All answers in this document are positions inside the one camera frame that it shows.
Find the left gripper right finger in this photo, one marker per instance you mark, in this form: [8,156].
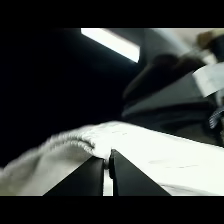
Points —
[130,180]

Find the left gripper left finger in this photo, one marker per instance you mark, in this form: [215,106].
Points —
[87,181]

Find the white garment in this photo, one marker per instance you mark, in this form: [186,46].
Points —
[160,156]

